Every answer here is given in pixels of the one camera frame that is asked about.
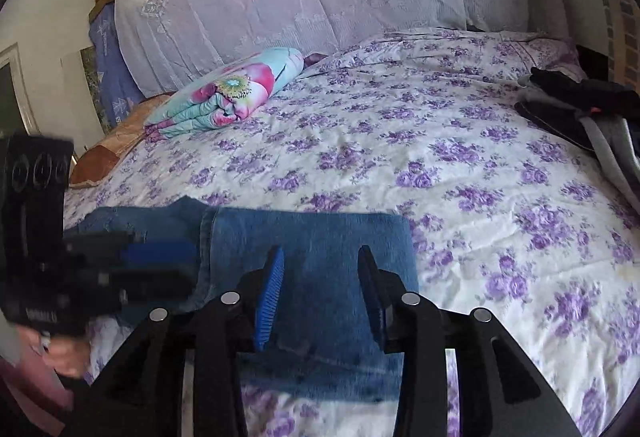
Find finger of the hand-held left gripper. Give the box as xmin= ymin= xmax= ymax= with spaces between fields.
xmin=64 ymin=231 xmax=200 ymax=270
xmin=75 ymin=267 xmax=198 ymax=318

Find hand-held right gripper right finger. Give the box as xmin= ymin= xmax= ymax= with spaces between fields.
xmin=357 ymin=244 xmax=583 ymax=437

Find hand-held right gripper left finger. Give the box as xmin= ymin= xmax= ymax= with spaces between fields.
xmin=60 ymin=244 xmax=286 ymax=437

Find blue denim pants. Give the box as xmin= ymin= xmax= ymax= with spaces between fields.
xmin=64 ymin=196 xmax=420 ymax=405

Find person's left forearm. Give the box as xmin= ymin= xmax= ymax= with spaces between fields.
xmin=0 ymin=322 xmax=76 ymax=420

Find person's left hand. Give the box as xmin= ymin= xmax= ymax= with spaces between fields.
xmin=42 ymin=329 xmax=93 ymax=378

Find orange-brown pillow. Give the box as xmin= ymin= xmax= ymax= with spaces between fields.
xmin=69 ymin=92 xmax=178 ymax=188

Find folded floral quilt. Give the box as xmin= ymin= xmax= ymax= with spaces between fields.
xmin=144 ymin=47 xmax=305 ymax=140

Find blue patterned cushion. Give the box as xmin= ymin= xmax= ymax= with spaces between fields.
xmin=87 ymin=2 xmax=146 ymax=128

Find dark pinstriped garment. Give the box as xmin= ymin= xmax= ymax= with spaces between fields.
xmin=515 ymin=100 xmax=598 ymax=150

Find black garment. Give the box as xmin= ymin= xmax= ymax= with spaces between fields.
xmin=529 ymin=66 xmax=640 ymax=110

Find beige brick-pattern curtain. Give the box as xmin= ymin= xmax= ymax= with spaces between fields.
xmin=582 ymin=0 xmax=640 ymax=88

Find white door frame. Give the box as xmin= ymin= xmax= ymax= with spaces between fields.
xmin=0 ymin=42 xmax=40 ymax=138

